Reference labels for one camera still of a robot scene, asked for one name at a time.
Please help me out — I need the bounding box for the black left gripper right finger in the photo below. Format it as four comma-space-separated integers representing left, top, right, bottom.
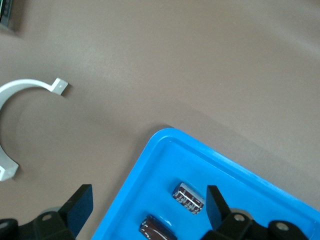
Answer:
206, 184, 231, 231

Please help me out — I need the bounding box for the blue plastic tray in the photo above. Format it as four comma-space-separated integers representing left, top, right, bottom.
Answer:
91, 127, 320, 240

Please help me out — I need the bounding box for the silver metal plate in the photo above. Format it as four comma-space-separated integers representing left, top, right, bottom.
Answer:
0, 0, 13, 28

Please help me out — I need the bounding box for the white curved bracket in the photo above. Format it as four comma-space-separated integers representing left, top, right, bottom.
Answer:
0, 77, 69, 182

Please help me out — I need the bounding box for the dark brown electrolytic capacitor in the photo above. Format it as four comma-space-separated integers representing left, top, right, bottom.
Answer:
138, 214, 179, 240

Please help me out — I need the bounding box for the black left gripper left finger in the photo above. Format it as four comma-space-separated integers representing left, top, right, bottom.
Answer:
59, 184, 94, 239

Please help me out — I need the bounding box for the striped electrolytic capacitor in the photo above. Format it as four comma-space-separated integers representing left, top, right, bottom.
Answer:
171, 181, 206, 215

